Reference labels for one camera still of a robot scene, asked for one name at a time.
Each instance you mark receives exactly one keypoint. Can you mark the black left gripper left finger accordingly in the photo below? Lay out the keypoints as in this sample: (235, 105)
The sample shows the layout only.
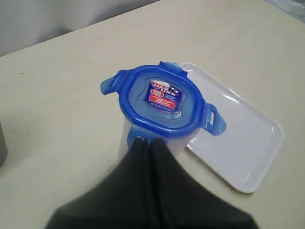
(123, 200)

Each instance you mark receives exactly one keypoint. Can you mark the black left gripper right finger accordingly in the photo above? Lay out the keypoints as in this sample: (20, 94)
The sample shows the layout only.
(184, 204)

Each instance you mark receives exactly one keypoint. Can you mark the clear tall plastic container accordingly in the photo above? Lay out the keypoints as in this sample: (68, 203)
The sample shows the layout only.
(156, 142)

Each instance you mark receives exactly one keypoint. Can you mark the blue container lid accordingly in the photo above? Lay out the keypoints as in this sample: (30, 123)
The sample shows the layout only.
(160, 101)

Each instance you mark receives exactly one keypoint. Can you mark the stainless steel cup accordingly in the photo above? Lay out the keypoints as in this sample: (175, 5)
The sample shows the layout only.
(3, 147)

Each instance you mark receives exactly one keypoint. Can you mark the white plastic tray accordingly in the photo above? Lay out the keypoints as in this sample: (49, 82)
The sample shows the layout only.
(242, 155)

